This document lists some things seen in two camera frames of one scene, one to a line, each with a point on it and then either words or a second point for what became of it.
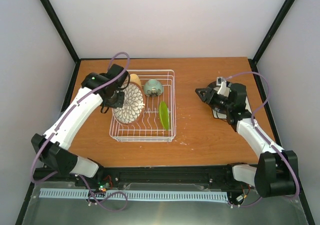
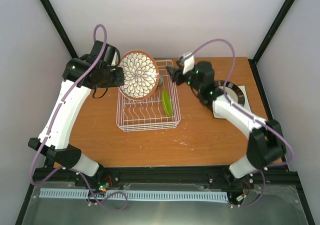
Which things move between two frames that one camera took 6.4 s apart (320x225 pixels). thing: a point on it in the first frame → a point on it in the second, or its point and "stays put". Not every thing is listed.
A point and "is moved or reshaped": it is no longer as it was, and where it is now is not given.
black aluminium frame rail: x=211 y=176 stays put
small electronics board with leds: x=103 y=186 stays put
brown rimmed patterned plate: x=132 y=110 → x=141 y=75
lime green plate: x=164 y=113 → x=167 y=102
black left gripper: x=120 y=102 → x=119 y=80
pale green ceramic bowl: x=153 y=88 → x=161 y=80
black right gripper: x=206 y=97 → x=175 y=75
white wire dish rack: x=158 y=123 is moved or reshaped
